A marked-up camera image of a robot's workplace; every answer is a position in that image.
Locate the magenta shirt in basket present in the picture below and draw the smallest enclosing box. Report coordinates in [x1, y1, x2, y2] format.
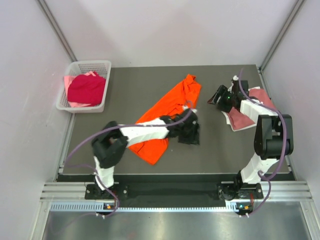
[67, 73, 106, 107]

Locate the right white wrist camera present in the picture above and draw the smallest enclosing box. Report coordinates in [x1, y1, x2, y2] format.
[231, 75, 239, 89]

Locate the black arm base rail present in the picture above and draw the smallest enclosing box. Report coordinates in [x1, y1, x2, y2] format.
[56, 173, 298, 208]

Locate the light pink shirt in basket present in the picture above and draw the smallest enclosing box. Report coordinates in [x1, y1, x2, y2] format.
[63, 71, 98, 108]

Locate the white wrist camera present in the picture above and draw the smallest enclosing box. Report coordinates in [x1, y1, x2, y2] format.
[231, 75, 239, 89]
[182, 105, 198, 114]

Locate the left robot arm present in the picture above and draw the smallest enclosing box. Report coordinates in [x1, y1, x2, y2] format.
[91, 110, 200, 199]

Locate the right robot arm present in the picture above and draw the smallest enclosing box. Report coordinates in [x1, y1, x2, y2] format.
[208, 76, 294, 199]

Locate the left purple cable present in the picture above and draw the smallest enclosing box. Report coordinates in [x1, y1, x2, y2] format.
[63, 100, 195, 218]

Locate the white plastic laundry basket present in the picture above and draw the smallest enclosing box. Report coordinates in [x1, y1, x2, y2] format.
[56, 60, 112, 114]

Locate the grey slotted cable duct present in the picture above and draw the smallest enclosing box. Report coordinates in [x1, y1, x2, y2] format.
[49, 201, 249, 213]

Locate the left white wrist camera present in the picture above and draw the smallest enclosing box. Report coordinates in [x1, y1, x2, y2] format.
[182, 105, 198, 114]

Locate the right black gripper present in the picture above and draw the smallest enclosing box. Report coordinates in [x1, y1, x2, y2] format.
[207, 85, 236, 113]

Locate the folded dusty pink t shirt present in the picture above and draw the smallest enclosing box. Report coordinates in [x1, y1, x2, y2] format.
[224, 87, 276, 132]

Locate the orange t shirt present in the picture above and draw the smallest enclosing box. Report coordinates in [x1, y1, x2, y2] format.
[129, 74, 202, 165]

